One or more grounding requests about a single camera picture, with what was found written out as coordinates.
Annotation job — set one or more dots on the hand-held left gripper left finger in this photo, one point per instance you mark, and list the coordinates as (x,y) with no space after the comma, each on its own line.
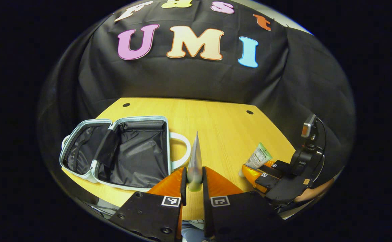
(183,186)

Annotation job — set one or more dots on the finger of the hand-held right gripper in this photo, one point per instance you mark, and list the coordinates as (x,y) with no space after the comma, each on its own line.
(266,179)
(281,168)

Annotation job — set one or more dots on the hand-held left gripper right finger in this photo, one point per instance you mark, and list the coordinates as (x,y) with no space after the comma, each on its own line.
(204,191)

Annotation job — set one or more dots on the green and white tube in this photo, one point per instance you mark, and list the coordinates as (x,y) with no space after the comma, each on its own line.
(258,158)

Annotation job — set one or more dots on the silver skin care tube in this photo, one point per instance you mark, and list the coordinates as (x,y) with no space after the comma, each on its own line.
(195,161)

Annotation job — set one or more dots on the light blue suitcase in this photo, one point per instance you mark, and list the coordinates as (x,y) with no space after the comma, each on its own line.
(138,151)

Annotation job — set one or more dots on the black backdrop cloth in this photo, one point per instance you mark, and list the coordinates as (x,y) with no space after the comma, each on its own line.
(199,77)

